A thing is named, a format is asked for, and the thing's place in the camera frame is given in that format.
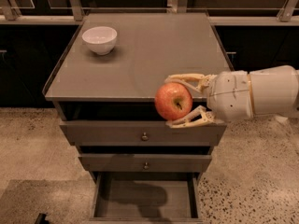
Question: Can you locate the red apple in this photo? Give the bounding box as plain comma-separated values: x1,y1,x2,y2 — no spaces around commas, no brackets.
154,82,192,120

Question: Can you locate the middle grey drawer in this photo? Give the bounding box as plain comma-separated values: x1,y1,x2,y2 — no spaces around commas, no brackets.
78,154,211,173

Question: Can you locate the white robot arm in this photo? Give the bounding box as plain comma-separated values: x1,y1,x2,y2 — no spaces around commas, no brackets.
165,65,299,129

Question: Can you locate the middle drawer brass knob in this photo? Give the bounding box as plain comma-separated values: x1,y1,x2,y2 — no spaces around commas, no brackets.
143,162,150,171

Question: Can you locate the drawer brass knob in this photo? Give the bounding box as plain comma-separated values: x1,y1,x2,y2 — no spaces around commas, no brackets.
141,133,149,141
143,162,150,171

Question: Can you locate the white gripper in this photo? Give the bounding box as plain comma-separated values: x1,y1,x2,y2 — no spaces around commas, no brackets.
164,71,253,129

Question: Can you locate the small black object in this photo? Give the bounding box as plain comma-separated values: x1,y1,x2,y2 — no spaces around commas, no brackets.
35,213,49,224

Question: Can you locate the metal railing frame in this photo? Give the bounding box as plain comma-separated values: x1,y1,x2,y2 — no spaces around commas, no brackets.
0,0,299,26

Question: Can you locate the grey drawer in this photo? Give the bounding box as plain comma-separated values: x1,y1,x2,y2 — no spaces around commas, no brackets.
60,120,226,147
78,154,211,173
89,172,204,224

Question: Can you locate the grey drawer cabinet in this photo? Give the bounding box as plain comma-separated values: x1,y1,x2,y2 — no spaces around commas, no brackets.
41,12,245,224

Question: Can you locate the top drawer brass knob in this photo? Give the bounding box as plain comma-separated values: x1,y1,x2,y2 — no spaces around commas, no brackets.
141,133,149,141

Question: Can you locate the white ceramic bowl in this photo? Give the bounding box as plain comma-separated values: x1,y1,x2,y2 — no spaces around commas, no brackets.
82,26,118,55

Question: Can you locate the bottom grey drawer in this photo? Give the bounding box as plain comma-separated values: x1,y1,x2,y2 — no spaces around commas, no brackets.
89,172,204,224

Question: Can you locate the top grey drawer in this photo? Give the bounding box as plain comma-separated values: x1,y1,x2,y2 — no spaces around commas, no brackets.
60,120,226,147

